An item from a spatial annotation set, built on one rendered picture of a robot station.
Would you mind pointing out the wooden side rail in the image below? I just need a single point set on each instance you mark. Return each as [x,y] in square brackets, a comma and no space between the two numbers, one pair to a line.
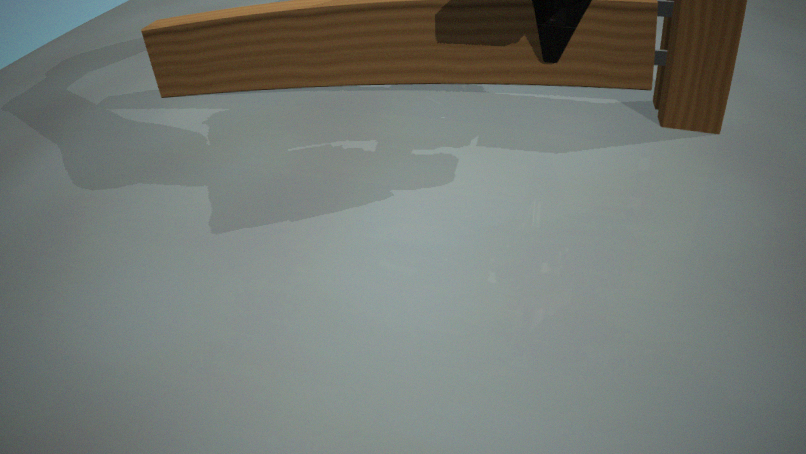
[332,43]

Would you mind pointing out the wooden post with slot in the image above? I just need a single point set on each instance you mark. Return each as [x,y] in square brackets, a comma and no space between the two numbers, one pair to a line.
[701,40]

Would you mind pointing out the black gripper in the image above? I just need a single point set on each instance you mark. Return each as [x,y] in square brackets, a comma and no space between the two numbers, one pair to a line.
[556,21]

